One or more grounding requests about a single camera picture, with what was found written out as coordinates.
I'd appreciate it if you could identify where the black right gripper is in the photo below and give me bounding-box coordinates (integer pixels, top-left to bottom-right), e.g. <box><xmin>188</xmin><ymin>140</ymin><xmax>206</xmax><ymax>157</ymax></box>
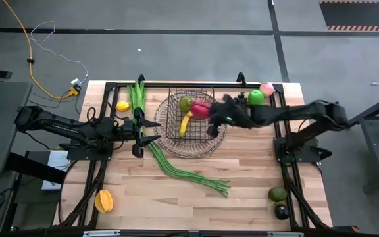
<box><xmin>207</xmin><ymin>94</ymin><xmax>255</xmax><ymax>139</ymax></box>

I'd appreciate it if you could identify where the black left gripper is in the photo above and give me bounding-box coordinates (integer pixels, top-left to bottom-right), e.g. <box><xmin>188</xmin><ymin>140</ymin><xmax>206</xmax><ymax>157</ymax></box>
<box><xmin>122</xmin><ymin>107</ymin><xmax>161</xmax><ymax>159</ymax></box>

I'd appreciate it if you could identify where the red fruit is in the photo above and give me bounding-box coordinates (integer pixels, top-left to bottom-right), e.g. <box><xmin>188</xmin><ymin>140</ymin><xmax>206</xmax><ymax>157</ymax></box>
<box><xmin>189</xmin><ymin>100</ymin><xmax>212</xmax><ymax>120</ymax></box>

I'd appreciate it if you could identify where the pale green mango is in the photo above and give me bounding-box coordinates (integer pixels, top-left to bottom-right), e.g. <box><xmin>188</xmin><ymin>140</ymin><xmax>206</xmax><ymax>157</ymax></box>
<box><xmin>178</xmin><ymin>95</ymin><xmax>194</xmax><ymax>113</ymax></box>

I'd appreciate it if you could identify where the yellow banana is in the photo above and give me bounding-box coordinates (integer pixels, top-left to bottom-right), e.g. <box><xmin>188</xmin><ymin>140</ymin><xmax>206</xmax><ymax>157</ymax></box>
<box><xmin>179</xmin><ymin>111</ymin><xmax>194</xmax><ymax>138</ymax></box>

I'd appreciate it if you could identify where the yellow lemon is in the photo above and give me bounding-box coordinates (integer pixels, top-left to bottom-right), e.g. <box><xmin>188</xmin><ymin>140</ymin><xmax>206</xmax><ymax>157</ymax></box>
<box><xmin>115</xmin><ymin>100</ymin><xmax>131</xmax><ymax>112</ymax></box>

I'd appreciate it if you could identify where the green long beans bundle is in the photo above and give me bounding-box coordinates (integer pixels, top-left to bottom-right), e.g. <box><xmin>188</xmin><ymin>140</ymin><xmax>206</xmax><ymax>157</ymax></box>
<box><xmin>143</xmin><ymin>131</ymin><xmax>232</xmax><ymax>198</ymax></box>

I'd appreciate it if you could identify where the green apple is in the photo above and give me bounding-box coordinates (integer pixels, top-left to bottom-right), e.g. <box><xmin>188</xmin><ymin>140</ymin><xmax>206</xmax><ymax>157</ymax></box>
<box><xmin>247</xmin><ymin>89</ymin><xmax>265</xmax><ymax>106</ymax></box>

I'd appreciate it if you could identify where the pink peach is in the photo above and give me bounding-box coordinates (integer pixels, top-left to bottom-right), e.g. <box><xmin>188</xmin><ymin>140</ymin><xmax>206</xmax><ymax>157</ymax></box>
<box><xmin>259</xmin><ymin>82</ymin><xmax>276</xmax><ymax>98</ymax></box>

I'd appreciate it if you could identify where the orange starfruit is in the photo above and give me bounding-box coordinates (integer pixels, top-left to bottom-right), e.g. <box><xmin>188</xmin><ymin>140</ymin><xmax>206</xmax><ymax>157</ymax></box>
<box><xmin>94</xmin><ymin>189</ymin><xmax>114</xmax><ymax>214</ymax></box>

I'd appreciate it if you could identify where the white box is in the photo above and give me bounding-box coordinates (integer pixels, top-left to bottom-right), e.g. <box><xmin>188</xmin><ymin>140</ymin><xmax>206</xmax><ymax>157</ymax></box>
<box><xmin>41</xmin><ymin>149</ymin><xmax>70</xmax><ymax>192</ymax></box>

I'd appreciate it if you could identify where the black avocado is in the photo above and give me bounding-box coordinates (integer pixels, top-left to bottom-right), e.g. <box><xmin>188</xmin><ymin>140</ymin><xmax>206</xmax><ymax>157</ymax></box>
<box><xmin>274</xmin><ymin>203</ymin><xmax>290</xmax><ymax>221</ymax></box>

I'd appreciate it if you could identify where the black desk beam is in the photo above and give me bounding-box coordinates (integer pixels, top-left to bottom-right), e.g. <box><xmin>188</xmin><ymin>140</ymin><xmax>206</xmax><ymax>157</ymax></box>
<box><xmin>5</xmin><ymin>151</ymin><xmax>67</xmax><ymax>185</ymax></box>

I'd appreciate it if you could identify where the black orange-tipped clamp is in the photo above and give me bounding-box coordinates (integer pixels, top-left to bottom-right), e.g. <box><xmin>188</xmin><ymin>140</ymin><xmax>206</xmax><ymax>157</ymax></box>
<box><xmin>332</xmin><ymin>225</ymin><xmax>361</xmax><ymax>234</ymax></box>

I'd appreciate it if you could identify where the black orange-striped floor mat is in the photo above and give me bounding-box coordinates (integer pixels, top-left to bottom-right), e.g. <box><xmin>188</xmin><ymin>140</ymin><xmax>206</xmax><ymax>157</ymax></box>
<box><xmin>318</xmin><ymin>0</ymin><xmax>379</xmax><ymax>32</ymax></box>

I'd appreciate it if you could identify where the black wire basket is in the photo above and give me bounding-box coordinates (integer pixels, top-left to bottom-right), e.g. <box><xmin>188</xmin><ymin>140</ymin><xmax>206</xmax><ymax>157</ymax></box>
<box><xmin>165</xmin><ymin>86</ymin><xmax>217</xmax><ymax>143</ymax></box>

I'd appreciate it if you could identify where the black metal table frame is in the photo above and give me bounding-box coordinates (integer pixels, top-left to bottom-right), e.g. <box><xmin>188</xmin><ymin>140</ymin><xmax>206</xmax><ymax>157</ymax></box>
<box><xmin>53</xmin><ymin>71</ymin><xmax>334</xmax><ymax>231</ymax></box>

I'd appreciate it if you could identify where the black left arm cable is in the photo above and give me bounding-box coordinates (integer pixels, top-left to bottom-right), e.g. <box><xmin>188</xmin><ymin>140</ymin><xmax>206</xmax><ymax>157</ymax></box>
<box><xmin>85</xmin><ymin>106</ymin><xmax>97</xmax><ymax>123</ymax></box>

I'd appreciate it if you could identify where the silver metal bracket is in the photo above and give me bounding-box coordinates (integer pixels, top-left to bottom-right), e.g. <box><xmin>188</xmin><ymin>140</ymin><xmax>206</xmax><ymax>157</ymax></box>
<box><xmin>267</xmin><ymin>231</ymin><xmax>304</xmax><ymax>237</ymax></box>
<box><xmin>82</xmin><ymin>230</ymin><xmax>122</xmax><ymax>237</ymax></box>

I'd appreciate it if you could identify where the white thin cable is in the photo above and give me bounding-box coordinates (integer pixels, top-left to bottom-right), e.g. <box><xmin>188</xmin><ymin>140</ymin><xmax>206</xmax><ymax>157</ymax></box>
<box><xmin>29</xmin><ymin>20</ymin><xmax>89</xmax><ymax>85</ymax></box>

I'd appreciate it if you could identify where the yellow floor cable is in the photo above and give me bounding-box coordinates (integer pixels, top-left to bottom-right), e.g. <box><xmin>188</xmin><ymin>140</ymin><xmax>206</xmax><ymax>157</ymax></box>
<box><xmin>2</xmin><ymin>0</ymin><xmax>76</xmax><ymax>100</ymax></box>

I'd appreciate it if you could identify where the grey metal table frame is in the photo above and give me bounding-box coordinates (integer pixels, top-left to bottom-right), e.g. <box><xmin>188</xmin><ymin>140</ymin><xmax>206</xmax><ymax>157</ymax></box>
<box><xmin>341</xmin><ymin>90</ymin><xmax>379</xmax><ymax>194</ymax></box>

